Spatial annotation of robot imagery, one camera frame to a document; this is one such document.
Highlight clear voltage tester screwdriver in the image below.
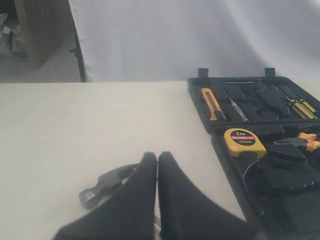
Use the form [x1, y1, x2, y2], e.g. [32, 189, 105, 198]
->
[226, 92, 250, 122]

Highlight steel claw hammer black grip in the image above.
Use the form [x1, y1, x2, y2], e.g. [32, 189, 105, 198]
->
[78, 163, 138, 210]

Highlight white backdrop cloth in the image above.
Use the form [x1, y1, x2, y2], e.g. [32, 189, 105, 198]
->
[69, 0, 320, 82]

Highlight orange handled combination pliers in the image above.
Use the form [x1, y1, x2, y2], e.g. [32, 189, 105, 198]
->
[273, 132, 320, 153]

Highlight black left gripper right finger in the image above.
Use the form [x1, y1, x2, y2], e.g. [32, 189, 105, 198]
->
[157, 151, 258, 240]

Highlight yellow 2m tape measure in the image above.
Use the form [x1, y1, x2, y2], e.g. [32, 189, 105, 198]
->
[223, 128, 267, 158]

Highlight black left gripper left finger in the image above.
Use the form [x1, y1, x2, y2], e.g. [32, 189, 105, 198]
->
[54, 152, 157, 240]

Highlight long yellow black screwdriver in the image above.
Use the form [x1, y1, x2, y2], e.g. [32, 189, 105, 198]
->
[272, 85, 318, 120]

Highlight black backdrop stand pole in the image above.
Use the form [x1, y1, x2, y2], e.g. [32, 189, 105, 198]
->
[69, 20, 87, 83]

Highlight white sacks in background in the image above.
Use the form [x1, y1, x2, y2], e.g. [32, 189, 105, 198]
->
[0, 13, 28, 58]

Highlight black plastic tool case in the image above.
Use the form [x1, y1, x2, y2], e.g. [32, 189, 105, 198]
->
[188, 68, 320, 240]

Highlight short yellow black screwdriver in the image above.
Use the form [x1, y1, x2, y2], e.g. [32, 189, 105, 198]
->
[282, 85, 317, 114]

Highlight yellow utility knife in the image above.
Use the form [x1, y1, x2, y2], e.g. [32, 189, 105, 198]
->
[201, 88, 226, 121]

